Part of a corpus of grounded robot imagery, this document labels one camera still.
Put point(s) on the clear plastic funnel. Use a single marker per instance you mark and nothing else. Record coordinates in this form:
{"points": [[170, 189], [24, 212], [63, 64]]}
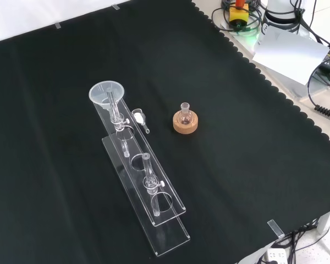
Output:
{"points": [[99, 94]]}

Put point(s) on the clear glass weighing funnel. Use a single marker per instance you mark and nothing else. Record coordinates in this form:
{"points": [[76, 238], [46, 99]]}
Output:
{"points": [[138, 117]]}

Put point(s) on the clear acrylic funnel stand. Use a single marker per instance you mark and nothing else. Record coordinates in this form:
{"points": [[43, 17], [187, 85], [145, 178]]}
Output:
{"points": [[165, 203]]}

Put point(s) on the small round-bottom glass flask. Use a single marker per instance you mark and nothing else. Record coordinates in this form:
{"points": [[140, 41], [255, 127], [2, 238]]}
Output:
{"points": [[185, 116]]}

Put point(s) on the black bench cloth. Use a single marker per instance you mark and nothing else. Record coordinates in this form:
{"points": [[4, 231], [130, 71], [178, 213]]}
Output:
{"points": [[236, 165]]}

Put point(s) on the clear tape strip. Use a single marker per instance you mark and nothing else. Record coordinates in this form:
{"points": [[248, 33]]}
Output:
{"points": [[275, 228], [57, 26], [116, 6]]}

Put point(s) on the yellow stop button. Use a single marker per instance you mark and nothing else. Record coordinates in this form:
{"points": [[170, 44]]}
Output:
{"points": [[237, 13]]}

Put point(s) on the pale board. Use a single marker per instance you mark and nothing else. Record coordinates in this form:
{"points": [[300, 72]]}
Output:
{"points": [[291, 52]]}

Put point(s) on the white power strip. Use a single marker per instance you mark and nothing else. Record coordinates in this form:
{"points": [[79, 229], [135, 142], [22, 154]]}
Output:
{"points": [[276, 255]]}

